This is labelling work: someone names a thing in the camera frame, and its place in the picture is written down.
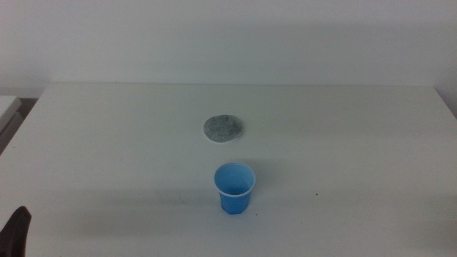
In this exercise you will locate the blue plastic cup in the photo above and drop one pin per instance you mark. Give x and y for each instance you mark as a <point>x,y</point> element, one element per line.
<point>233,203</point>

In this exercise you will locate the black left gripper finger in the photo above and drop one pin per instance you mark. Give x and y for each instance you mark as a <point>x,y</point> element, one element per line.
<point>15,233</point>

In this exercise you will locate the round grey cup mat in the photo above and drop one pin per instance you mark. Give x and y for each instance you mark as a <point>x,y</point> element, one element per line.
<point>223,128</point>

